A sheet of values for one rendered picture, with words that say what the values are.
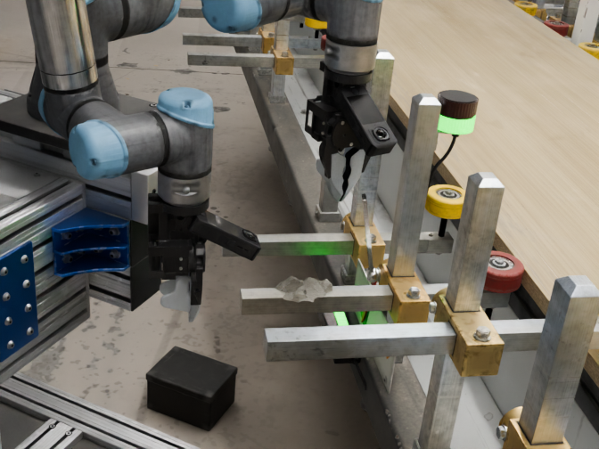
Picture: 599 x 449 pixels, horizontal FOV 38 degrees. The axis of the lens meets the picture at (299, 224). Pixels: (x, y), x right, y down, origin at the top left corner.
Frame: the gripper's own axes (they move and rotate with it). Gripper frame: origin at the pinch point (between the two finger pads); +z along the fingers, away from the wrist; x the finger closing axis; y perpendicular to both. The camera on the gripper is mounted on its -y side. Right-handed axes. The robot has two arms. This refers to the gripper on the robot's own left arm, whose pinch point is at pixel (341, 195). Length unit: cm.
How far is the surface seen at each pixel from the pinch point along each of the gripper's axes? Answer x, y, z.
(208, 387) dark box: -10, 64, 87
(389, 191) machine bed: -52, 53, 32
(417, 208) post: -8.8, -8.0, -0.1
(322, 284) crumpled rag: 5.4, -5.0, 12.1
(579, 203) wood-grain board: -52, -3, 9
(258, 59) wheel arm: -43, 109, 15
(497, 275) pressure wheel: -18.6, -17.8, 8.9
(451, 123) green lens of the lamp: -11.0, -9.7, -14.4
